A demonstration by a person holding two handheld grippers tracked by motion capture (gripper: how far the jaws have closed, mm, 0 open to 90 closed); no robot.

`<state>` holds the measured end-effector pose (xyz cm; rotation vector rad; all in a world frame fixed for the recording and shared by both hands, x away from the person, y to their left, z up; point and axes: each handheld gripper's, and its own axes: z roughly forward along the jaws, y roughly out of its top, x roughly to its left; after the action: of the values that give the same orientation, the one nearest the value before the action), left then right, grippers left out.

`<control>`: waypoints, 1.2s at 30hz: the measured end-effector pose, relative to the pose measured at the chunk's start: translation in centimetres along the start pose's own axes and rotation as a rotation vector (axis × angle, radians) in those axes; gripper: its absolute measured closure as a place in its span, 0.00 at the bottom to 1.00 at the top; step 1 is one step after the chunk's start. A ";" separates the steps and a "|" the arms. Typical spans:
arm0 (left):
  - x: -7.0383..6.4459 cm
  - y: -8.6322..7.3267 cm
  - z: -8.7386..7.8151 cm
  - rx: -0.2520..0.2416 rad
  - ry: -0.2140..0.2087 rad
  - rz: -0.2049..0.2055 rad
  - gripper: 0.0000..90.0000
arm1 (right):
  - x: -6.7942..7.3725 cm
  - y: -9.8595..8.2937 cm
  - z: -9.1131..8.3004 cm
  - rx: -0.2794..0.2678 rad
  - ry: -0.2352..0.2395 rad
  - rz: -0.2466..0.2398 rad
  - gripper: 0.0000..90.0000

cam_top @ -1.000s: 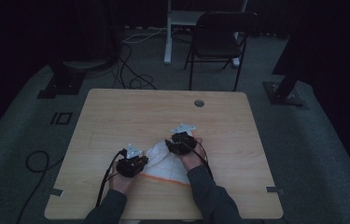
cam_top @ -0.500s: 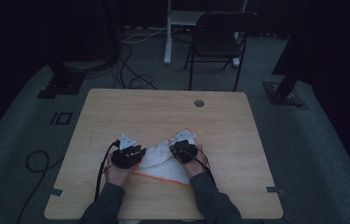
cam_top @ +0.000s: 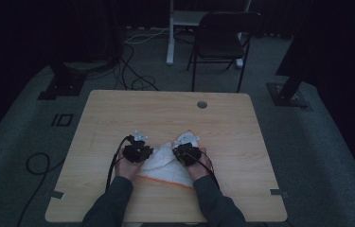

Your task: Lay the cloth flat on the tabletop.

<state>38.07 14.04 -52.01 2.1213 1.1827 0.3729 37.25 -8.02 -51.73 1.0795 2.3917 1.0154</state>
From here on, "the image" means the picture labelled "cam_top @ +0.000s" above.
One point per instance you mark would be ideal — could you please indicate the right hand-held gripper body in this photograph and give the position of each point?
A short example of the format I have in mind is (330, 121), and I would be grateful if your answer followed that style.
(191, 154)

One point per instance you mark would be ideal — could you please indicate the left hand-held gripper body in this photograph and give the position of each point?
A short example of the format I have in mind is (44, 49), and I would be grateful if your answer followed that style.
(134, 151)

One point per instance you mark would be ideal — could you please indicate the white cloth with orange edge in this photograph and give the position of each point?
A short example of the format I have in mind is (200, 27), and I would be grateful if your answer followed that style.
(165, 170)

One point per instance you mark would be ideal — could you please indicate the person's right hand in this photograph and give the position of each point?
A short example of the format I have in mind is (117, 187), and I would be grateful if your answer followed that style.
(198, 171)

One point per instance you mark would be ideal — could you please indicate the person's left hand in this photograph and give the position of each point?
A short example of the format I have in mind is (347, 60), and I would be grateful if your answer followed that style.
(127, 170)

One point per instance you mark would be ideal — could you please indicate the grey table grommet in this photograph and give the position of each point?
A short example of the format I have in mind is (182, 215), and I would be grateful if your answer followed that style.
(202, 104)

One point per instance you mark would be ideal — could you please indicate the grey tape strip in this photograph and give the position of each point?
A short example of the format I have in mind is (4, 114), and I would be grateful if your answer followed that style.
(57, 195)
(277, 192)

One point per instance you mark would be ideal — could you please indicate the grey round stand base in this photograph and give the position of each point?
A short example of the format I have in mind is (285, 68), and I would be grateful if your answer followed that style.
(85, 65)

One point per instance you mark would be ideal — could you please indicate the black folding chair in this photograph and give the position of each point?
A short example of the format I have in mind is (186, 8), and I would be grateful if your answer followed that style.
(219, 44)

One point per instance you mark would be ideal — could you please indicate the black stand with base plate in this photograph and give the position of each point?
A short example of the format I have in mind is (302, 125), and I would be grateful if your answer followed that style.
(63, 85)
(287, 94)

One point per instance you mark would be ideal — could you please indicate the white desk frame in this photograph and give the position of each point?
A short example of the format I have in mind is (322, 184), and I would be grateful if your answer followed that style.
(178, 19)

